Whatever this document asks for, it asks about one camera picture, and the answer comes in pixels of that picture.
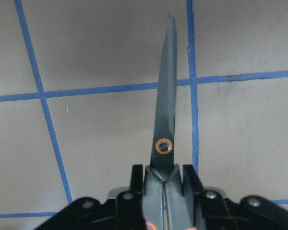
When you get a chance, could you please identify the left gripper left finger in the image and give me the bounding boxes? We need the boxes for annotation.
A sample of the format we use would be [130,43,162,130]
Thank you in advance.
[36,164,146,230]

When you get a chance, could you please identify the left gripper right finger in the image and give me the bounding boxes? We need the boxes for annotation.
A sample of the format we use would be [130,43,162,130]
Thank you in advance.
[183,165,288,230]

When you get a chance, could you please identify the orange grey scissors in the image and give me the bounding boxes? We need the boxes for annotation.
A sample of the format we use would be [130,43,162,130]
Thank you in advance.
[142,13,195,230]

